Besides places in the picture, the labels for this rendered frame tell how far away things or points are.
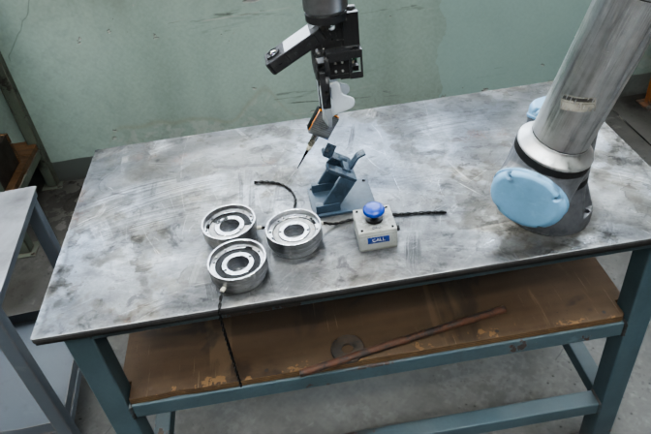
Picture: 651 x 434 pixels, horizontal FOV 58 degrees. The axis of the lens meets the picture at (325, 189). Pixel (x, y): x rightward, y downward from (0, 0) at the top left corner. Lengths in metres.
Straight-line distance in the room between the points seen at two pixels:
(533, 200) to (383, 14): 1.83
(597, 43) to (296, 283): 0.60
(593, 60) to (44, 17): 2.26
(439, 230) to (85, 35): 1.93
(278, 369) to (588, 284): 0.70
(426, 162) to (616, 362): 0.61
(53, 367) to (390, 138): 1.16
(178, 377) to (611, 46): 0.98
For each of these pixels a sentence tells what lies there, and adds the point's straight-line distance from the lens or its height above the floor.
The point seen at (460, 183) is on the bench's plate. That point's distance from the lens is 1.25.
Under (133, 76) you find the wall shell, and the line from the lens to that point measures 2.74.
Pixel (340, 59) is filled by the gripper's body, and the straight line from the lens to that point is 1.02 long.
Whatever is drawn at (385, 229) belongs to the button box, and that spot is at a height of 0.85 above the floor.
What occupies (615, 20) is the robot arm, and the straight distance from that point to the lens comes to 0.81.
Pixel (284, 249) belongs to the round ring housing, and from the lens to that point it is 1.07.
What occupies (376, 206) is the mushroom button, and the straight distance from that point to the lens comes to 1.07.
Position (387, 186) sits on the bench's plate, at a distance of 1.24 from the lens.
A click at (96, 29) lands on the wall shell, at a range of 2.69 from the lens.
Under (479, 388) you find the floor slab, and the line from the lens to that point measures 1.88.
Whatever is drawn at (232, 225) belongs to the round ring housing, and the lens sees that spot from 1.18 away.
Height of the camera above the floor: 1.55
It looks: 37 degrees down
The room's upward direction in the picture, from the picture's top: 7 degrees counter-clockwise
